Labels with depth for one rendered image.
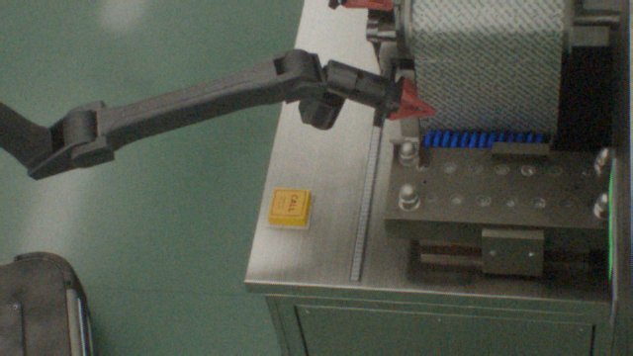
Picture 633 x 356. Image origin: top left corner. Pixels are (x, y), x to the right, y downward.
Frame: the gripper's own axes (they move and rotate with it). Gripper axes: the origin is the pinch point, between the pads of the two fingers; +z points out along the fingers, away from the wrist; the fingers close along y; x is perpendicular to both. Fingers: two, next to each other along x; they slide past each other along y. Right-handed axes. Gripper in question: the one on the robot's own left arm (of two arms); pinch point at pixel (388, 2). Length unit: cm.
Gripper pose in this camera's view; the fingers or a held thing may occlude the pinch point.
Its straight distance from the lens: 202.9
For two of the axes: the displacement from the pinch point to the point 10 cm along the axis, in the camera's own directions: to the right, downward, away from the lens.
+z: 8.4, 4.5, 3.0
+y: -1.8, 7.6, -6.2
